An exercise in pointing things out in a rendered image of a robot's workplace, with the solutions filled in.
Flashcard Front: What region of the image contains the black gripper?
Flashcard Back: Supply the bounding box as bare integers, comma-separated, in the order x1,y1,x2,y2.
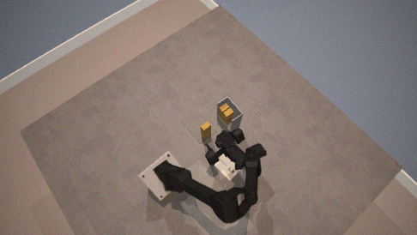
205,128,245,166

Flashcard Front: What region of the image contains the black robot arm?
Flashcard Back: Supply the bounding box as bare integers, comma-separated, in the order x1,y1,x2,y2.
153,130,267,224

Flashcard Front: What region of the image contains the grey open bin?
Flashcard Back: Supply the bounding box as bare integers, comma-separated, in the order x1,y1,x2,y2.
217,96,243,132

